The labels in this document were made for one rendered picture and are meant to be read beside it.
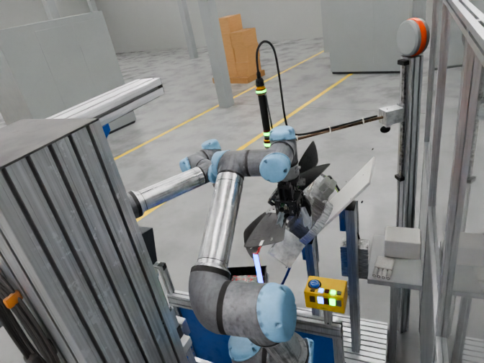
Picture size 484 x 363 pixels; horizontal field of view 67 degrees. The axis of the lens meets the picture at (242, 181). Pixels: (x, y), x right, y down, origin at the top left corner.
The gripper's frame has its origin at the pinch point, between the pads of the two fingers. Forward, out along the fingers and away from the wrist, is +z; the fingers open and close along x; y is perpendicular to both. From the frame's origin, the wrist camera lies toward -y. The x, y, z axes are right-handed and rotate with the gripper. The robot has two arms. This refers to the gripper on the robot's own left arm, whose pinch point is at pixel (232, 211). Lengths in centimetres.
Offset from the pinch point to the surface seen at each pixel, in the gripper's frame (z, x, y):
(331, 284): 31, 18, 39
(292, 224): 22.5, 28.0, -1.2
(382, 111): -19, 83, 15
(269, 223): 14.1, 15.0, 1.6
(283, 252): 33.3, 17.7, 0.6
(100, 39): -140, 54, -649
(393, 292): 77, 64, 21
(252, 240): 17.1, 3.6, 2.5
